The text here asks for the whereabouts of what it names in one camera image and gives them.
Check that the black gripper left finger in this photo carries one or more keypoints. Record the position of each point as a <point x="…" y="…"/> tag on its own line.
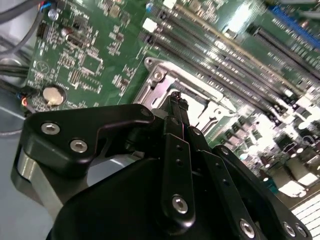
<point x="178" y="175"/>

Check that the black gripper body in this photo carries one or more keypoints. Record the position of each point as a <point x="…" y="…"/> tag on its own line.
<point x="112" y="212"/>

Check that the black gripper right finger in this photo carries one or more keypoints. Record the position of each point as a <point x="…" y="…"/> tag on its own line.
<point x="221" y="173"/>

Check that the metal socket cover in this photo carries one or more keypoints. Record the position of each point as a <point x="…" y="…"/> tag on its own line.
<point x="221" y="112"/>

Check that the silver CPU plate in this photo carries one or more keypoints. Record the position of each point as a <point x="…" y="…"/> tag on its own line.
<point x="160" y="93"/>

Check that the thin metal locking lever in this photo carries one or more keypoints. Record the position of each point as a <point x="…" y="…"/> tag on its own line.
<point x="190" y="77"/>

